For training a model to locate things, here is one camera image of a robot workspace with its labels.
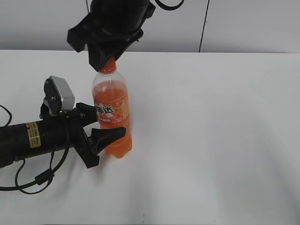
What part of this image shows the orange bottle cap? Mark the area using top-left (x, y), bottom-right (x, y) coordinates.
top-left (99, 56), bottom-right (117, 74)

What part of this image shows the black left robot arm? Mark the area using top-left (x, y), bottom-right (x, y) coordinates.
top-left (0, 103), bottom-right (126, 168)

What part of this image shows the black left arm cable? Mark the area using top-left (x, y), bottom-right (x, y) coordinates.
top-left (0, 105), bottom-right (70, 195)

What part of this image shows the orange soda bottle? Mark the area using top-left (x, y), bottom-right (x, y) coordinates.
top-left (92, 71), bottom-right (132, 158)

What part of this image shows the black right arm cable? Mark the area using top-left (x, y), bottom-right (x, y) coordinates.
top-left (154, 0), bottom-right (186, 11)

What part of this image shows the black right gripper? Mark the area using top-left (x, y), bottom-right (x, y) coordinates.
top-left (67, 0), bottom-right (156, 72)

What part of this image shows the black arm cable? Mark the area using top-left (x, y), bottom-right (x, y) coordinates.
top-left (154, 0), bottom-right (186, 11)
top-left (0, 105), bottom-right (70, 195)

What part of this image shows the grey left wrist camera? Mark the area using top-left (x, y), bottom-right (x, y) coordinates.
top-left (43, 75), bottom-right (75, 116)

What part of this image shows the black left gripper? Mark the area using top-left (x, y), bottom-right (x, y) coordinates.
top-left (38, 103), bottom-right (126, 168)

